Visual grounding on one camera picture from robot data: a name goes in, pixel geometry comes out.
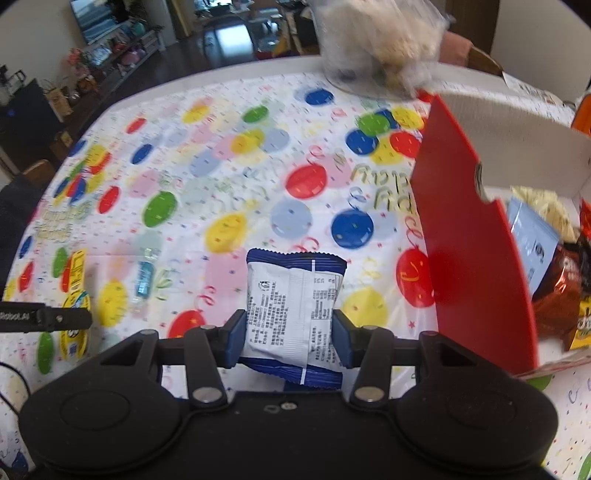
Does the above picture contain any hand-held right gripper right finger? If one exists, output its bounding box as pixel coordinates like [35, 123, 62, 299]
[331, 308, 493, 409]

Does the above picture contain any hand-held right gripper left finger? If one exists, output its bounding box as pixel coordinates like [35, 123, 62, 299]
[99, 308, 247, 409]

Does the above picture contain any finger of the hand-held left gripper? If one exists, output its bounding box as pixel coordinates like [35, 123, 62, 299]
[0, 301, 93, 334]

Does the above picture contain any small yellow snack packet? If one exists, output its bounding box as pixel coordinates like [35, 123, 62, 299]
[60, 249, 89, 295]

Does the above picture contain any blue white snack packet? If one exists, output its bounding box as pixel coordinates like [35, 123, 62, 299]
[244, 248, 347, 388]

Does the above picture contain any red cardboard box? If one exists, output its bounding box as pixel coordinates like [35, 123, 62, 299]
[409, 90, 591, 377]

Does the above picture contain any brown foil snack packet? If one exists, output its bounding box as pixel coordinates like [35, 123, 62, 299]
[531, 242, 591, 354]

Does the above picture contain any yellow packet with blue edge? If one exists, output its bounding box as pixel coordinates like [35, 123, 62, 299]
[57, 291, 93, 361]

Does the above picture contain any small water bottle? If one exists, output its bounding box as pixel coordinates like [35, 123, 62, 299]
[130, 244, 161, 306]

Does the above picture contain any wooden chair with dark jacket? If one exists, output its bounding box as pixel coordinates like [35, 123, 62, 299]
[0, 173, 44, 296]

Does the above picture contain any balloon print tablecloth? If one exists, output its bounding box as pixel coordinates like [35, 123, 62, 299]
[0, 69, 591, 480]

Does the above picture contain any black cabinet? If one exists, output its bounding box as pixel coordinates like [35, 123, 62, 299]
[0, 78, 65, 171]

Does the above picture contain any light blue snack packet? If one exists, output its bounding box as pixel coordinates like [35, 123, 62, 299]
[506, 198, 561, 296]

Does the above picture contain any brown paper bag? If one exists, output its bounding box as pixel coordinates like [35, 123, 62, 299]
[45, 87, 74, 118]

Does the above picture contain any pale yellow snack packet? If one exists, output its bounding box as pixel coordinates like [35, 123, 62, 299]
[510, 185, 580, 243]

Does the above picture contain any flower bouquet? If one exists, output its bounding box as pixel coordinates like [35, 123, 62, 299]
[67, 47, 93, 81]

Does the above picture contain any television cabinet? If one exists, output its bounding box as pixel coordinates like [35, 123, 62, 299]
[60, 30, 167, 116]

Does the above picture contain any clear plastic bag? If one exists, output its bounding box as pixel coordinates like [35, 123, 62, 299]
[309, 0, 451, 100]

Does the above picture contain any television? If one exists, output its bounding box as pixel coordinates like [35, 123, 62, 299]
[69, 0, 139, 46]

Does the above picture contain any dark coffee table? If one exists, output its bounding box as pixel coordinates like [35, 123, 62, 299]
[202, 15, 256, 60]

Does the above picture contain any pink cloth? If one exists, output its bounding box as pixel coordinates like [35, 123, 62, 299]
[436, 31, 474, 66]

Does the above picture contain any white paper sheet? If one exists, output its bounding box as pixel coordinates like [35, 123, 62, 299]
[501, 71, 575, 109]

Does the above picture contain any orange packet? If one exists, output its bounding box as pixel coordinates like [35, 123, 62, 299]
[571, 95, 591, 134]

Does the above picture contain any black cable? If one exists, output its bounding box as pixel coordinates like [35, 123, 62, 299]
[0, 362, 33, 418]

